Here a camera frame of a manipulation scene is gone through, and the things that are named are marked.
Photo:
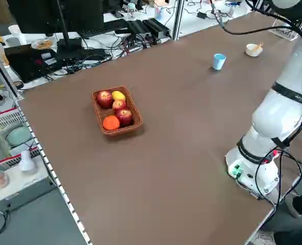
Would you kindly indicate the dark tape roll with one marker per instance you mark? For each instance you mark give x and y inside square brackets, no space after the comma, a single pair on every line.
[18,85]

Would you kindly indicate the orange fruit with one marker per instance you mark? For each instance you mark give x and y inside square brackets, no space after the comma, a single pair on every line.
[111,123]

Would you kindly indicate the grey table edge rail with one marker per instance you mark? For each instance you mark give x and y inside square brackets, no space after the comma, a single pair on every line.
[60,187]

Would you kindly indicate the blue pen cup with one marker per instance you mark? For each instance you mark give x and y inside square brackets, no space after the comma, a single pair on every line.
[159,14]

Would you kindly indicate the grey cabinet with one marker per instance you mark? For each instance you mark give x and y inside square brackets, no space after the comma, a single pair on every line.
[25,194]

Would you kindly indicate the red apple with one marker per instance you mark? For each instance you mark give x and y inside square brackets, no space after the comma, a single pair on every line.
[119,104]
[104,98]
[124,117]

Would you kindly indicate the orange juice bottle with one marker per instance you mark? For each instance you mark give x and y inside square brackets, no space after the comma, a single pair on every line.
[2,54]

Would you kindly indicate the grey cup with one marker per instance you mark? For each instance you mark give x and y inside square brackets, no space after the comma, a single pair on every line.
[12,42]

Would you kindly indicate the red white plastic basket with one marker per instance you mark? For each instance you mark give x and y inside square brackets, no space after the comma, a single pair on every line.
[2,120]

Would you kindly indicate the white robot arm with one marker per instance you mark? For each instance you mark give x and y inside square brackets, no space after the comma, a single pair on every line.
[276,120]

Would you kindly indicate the plate of snacks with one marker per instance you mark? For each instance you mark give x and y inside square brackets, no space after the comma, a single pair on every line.
[41,44]

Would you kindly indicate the black keyboard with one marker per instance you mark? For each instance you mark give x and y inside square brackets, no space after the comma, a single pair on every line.
[102,26]

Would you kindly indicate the yellow lemon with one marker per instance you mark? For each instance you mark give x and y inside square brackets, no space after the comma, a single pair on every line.
[118,95]

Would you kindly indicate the white bowl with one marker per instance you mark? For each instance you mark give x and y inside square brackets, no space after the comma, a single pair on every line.
[251,52]

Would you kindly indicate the clear cup rack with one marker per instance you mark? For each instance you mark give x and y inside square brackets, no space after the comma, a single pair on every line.
[292,38]

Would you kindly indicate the clear drinking bottle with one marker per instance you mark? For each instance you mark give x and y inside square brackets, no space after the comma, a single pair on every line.
[131,12]

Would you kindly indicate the white paper cup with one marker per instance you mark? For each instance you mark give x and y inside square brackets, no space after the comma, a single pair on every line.
[16,33]

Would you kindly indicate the light blue plastic cup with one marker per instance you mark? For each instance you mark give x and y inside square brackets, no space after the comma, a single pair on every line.
[219,62]

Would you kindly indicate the white side desk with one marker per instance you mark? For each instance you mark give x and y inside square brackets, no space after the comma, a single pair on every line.
[191,28]

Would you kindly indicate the black power adapter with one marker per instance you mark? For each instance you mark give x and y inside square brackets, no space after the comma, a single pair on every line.
[202,15]

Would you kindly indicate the aluminium frame post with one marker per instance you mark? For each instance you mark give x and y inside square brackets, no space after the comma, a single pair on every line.
[178,20]
[9,76]

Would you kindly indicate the black flat device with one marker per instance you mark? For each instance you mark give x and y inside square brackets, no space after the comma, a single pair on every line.
[84,53]

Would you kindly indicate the person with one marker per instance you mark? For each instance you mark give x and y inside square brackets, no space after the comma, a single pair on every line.
[300,205]

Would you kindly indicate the pale green plate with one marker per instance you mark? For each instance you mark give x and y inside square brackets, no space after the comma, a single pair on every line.
[19,135]

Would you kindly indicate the black finned power supply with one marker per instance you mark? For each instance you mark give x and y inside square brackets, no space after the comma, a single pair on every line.
[157,26]
[139,27]

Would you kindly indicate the black monitor stand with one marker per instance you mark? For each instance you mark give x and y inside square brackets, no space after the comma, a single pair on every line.
[69,43]

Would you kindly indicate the brown wicker basket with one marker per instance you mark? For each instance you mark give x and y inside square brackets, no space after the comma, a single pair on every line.
[107,112]

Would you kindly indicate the black monitor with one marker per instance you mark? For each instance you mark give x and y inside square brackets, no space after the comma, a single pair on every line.
[38,15]

